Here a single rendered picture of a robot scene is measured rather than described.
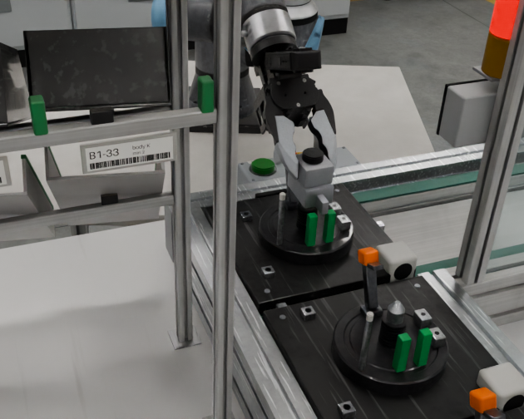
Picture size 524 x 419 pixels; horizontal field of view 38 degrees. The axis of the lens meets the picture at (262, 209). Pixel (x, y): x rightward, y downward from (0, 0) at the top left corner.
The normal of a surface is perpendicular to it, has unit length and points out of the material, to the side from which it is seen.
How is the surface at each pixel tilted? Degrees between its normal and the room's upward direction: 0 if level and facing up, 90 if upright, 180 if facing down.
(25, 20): 90
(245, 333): 0
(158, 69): 65
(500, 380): 0
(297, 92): 38
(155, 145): 90
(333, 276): 0
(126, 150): 90
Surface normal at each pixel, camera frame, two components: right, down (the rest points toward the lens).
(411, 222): 0.04, -0.83
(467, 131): 0.36, 0.53
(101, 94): 0.18, 0.15
